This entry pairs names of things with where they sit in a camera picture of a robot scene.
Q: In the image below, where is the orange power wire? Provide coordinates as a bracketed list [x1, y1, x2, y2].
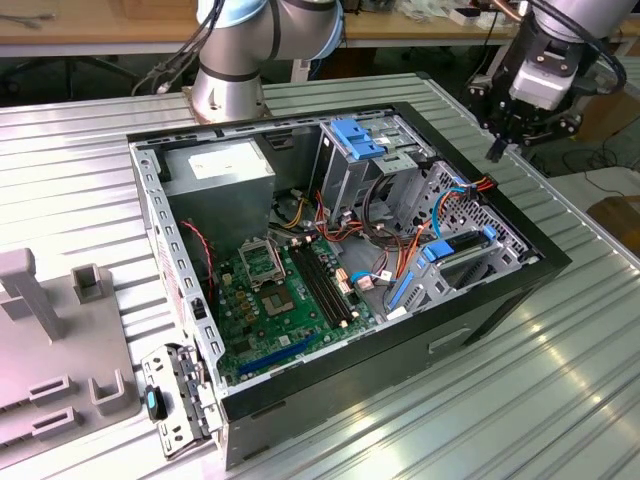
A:
[459, 172, 497, 194]

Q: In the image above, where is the black RAM slot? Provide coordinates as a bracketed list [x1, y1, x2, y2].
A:
[298, 243, 338, 329]
[312, 241, 352, 327]
[292, 244, 331, 330]
[305, 242, 345, 328]

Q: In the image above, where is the red black fan wire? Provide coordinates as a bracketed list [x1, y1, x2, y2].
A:
[179, 219, 217, 301]

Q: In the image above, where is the large cardboard box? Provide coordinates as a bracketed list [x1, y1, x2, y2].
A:
[574, 89, 640, 146]

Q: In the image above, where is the hard disk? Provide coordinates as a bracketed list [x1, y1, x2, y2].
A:
[387, 225, 501, 312]

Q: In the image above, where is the black blue latch tab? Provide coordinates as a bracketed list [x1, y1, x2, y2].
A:
[144, 383, 169, 422]

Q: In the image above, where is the grey power supply unit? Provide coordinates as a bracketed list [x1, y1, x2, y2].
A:
[160, 139, 277, 251]

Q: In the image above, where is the blue data wire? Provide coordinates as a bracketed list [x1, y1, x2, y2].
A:
[431, 175, 475, 240]

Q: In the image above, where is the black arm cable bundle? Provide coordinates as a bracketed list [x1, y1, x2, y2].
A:
[131, 0, 227, 97]

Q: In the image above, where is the orange red wire bundle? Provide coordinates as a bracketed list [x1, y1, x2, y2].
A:
[314, 219, 426, 281]

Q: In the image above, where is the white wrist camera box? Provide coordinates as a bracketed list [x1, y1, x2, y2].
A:
[508, 59, 574, 110]

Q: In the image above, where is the blue plastic bay latch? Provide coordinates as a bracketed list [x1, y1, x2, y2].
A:
[330, 118, 390, 162]

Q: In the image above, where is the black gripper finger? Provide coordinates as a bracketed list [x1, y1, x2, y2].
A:
[497, 111, 585, 164]
[462, 78, 505, 164]

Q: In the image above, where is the long wooden desk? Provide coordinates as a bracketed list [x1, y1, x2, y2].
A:
[0, 0, 640, 57]

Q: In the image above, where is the grey metal disk bay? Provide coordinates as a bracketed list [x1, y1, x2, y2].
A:
[382, 159, 545, 321]

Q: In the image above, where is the CPU socket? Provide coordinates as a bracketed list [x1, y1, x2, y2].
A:
[257, 284, 296, 319]

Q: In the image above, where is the metal socket cover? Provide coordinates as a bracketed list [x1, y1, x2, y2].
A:
[238, 238, 286, 289]

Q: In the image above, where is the yellow wire bundle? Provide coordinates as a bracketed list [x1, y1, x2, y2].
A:
[277, 195, 307, 230]

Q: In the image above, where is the blue expansion slot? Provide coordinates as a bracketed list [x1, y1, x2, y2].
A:
[237, 333, 317, 379]

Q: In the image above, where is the grey optical drive cage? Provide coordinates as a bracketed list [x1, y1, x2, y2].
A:
[309, 112, 436, 216]

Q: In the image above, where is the silver expansion bracket cover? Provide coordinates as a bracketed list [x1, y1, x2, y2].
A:
[141, 342, 224, 461]

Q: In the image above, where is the green motherboard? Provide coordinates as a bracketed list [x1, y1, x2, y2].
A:
[214, 234, 379, 386]

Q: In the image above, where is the small brown box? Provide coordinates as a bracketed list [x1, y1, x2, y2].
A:
[587, 196, 640, 251]

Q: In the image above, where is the light blue board wire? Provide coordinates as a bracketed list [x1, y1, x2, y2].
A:
[349, 269, 396, 292]

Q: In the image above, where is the grey parts rack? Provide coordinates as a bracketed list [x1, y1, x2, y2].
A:
[0, 248, 142, 446]

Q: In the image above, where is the black open PC case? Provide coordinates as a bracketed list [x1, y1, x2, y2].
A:
[125, 101, 573, 471]

